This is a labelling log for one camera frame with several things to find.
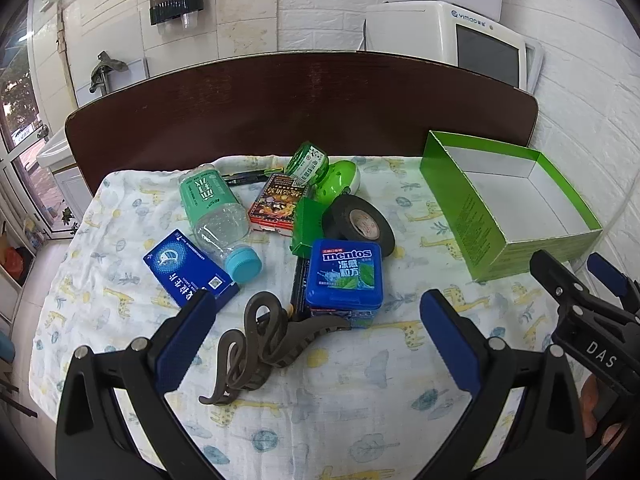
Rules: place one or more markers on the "dark wooden headboard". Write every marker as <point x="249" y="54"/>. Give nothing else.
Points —
<point x="300" y="105"/>

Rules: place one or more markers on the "blue card box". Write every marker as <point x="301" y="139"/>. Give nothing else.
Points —
<point x="175" y="265"/>

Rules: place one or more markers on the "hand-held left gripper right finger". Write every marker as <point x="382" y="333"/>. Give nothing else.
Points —
<point x="450" y="345"/>

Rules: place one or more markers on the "giraffe printed blanket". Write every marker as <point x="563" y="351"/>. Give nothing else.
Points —
<point x="350" y="410"/>

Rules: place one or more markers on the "black marker pen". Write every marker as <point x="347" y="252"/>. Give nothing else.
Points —
<point x="299" y="285"/>

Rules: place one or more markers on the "white shelf unit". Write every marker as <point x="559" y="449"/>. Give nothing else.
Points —
<point x="12" y="300"/>

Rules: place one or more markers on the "person's right hand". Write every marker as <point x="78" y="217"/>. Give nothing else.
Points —
<point x="592" y="405"/>

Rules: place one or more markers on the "blue mint tin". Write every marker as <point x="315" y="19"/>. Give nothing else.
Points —
<point x="345" y="275"/>

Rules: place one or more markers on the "red card box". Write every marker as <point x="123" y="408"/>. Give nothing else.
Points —
<point x="275" y="202"/>

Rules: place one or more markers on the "white sink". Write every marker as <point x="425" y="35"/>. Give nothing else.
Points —
<point x="52" y="150"/>

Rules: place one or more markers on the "black tape roll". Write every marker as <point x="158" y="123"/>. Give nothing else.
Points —
<point x="340" y="220"/>

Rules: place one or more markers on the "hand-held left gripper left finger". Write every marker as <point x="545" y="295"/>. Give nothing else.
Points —
<point x="182" y="345"/>

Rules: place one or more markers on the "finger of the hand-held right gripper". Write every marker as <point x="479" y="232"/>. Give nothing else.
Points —
<point x="607" y="272"/>
<point x="552" y="275"/>

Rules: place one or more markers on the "cloth wrapped wall valve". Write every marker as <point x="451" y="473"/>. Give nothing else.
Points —
<point x="102" y="70"/>

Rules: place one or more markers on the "green repellent liquid bottle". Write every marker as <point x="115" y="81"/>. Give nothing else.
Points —
<point x="307" y="162"/>

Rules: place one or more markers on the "green white repellent heater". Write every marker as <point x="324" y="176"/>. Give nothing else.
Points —
<point x="335" y="180"/>

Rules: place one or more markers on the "grey hair claw clip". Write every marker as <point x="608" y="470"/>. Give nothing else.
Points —
<point x="260" y="345"/>

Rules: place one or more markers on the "glass door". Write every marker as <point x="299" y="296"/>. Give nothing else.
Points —
<point x="20" y="125"/>

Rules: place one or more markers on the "green label water bottle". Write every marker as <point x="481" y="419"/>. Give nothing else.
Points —
<point x="210" y="200"/>

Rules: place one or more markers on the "green cardboard box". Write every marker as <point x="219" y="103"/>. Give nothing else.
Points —
<point x="465" y="210"/>

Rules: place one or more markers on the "white appliance with screen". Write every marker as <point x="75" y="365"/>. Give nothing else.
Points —
<point x="420" y="30"/>

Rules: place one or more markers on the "orange bag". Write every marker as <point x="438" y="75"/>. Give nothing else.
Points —
<point x="14" y="262"/>

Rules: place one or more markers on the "small green box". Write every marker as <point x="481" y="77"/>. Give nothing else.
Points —
<point x="305" y="230"/>

